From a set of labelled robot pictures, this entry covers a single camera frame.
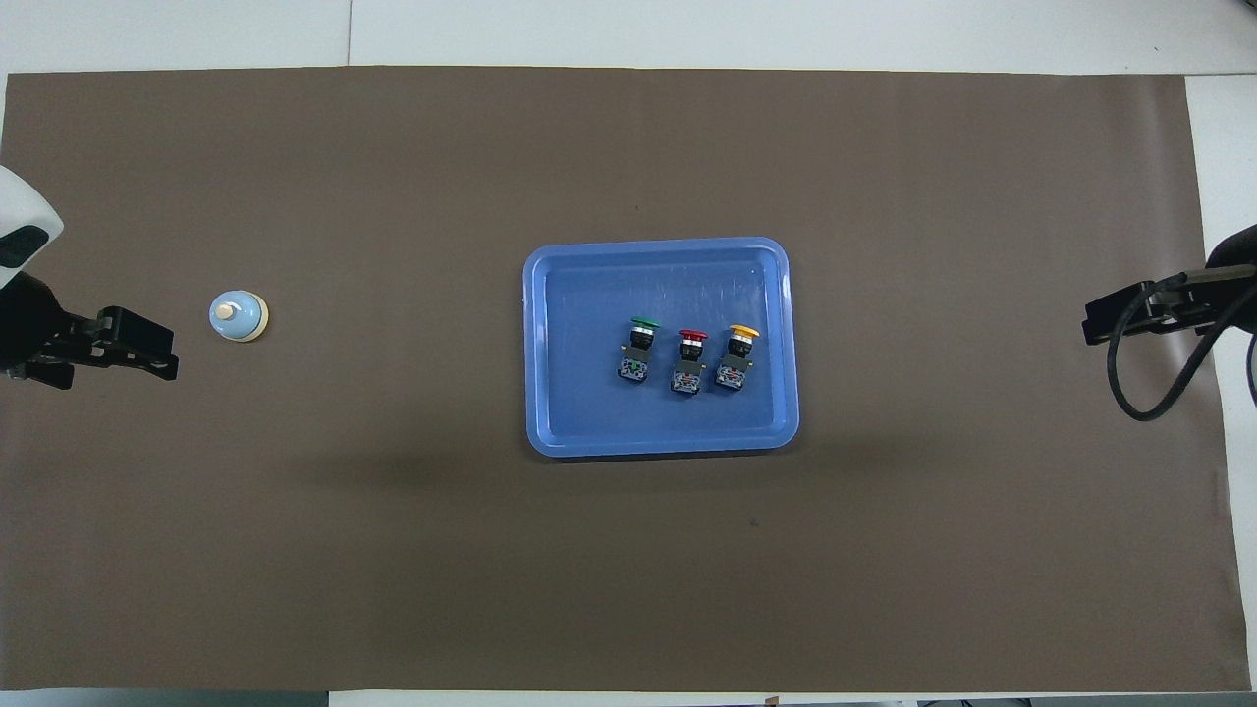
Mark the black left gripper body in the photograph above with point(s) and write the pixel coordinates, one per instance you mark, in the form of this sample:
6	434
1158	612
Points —
39	334

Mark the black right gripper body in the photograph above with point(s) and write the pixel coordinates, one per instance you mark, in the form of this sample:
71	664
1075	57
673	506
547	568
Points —
1228	299

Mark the yellow push button switch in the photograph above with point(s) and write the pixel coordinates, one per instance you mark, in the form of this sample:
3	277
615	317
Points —
742	334

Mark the red push button switch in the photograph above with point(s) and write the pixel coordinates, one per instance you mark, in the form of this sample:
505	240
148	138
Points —
692	338

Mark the green push button switch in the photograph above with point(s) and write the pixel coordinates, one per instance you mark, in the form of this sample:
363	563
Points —
644	324

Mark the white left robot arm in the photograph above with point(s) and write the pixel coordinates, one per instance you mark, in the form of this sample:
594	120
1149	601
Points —
25	216

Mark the light blue call bell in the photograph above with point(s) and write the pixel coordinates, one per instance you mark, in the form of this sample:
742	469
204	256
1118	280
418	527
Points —
236	316

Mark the blue plastic tray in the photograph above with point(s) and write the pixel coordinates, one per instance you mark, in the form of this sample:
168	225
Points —
589	412

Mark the brown table mat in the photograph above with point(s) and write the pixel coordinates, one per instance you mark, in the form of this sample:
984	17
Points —
393	550

